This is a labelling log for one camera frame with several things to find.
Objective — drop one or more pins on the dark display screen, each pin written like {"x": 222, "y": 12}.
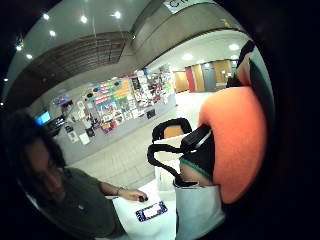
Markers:
{"x": 56, "y": 122}

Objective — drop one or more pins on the blue-bordered white card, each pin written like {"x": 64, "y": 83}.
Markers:
{"x": 151, "y": 211}

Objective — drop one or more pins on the white hanging sign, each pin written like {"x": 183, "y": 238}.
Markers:
{"x": 181, "y": 4}

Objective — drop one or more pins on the group of ceiling spot lights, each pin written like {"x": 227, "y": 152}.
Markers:
{"x": 83, "y": 19}

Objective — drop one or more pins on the coloured wall panels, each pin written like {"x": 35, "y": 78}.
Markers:
{"x": 203, "y": 77}

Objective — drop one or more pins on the blue-lit monitor screen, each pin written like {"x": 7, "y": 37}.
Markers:
{"x": 42, "y": 118}

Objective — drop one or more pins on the wall of colourful posters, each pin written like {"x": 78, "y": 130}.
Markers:
{"x": 123, "y": 96}

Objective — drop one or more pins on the the person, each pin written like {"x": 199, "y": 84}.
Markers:
{"x": 83, "y": 206}

